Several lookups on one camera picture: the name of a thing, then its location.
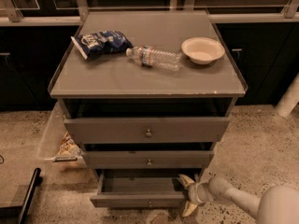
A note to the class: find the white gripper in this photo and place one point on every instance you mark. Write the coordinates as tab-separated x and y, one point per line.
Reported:
195	192

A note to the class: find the grey bottom drawer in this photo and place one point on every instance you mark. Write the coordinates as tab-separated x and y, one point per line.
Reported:
142	188

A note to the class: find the grey drawer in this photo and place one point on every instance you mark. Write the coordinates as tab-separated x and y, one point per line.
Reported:
147	159
146	130
142	188

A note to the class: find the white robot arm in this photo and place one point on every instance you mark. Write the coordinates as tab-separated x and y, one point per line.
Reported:
278	205

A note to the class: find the grey middle drawer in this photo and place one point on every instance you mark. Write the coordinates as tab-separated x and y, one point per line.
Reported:
147	159

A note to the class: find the grey drawer cabinet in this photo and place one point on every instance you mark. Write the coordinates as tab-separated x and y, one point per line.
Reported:
113	86

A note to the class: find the grey top drawer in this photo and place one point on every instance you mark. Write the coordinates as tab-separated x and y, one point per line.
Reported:
146	130

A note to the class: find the snack bags in bin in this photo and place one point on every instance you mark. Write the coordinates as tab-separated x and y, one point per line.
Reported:
68	146

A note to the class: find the clear plastic storage bin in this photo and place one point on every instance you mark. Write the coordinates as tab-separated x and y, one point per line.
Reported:
47	150

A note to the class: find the clear plastic water bottle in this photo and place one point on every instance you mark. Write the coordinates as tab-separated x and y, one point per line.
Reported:
151	57

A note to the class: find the white bowl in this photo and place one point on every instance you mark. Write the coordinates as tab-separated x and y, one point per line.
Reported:
202	50

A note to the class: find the black bar object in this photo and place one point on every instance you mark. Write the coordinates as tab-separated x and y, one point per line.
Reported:
36	179

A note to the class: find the blue chip bag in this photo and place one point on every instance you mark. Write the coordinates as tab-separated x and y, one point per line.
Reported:
101	42

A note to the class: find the white post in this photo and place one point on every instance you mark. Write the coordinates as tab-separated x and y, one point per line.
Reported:
289	100

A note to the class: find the dark wall cabinets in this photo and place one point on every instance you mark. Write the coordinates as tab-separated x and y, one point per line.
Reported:
267	55

